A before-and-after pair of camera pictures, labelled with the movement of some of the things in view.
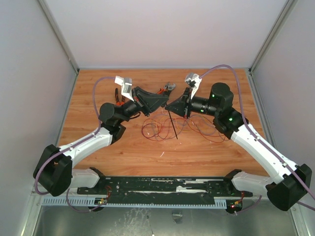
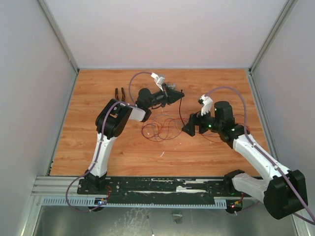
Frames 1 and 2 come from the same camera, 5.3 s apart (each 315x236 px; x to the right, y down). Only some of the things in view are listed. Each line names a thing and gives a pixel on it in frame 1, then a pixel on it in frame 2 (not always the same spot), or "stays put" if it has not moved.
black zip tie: (173, 125) -> (179, 106)
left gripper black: (141, 97) -> (171, 96)
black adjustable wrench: (168, 88) stays put
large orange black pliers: (118, 103) stays put
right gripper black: (186, 103) -> (195, 123)
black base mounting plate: (163, 187) stays put
